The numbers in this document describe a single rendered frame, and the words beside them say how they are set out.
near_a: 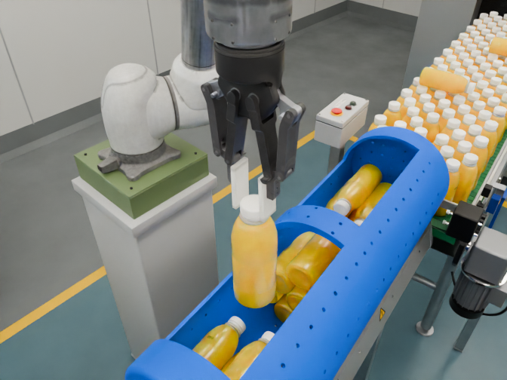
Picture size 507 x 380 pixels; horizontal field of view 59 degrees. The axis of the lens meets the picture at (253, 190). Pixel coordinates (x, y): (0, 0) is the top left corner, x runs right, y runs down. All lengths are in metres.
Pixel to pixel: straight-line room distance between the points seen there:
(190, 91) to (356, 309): 0.70
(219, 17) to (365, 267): 0.59
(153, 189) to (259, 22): 0.89
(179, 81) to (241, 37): 0.80
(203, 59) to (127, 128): 0.27
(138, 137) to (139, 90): 0.13
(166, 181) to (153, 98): 0.24
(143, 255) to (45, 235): 1.56
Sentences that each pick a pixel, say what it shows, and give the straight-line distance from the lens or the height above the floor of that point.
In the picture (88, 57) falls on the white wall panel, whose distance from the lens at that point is 3.76.
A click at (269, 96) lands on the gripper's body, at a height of 1.62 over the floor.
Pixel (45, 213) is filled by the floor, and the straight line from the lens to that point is 3.03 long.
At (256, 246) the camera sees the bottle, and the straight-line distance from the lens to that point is 0.62.
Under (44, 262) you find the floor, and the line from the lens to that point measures 2.72.
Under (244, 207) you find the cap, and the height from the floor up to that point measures 1.45.
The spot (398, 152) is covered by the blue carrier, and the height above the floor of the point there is 1.16.
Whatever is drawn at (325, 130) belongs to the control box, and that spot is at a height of 1.06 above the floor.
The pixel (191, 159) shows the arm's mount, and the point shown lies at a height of 1.08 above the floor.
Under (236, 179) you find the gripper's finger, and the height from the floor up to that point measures 1.49.
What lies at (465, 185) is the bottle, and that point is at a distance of 1.49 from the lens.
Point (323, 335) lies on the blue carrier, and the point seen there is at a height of 1.18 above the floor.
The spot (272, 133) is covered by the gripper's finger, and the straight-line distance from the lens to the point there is 0.53.
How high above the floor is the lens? 1.85
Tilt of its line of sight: 39 degrees down
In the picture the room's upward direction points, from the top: straight up
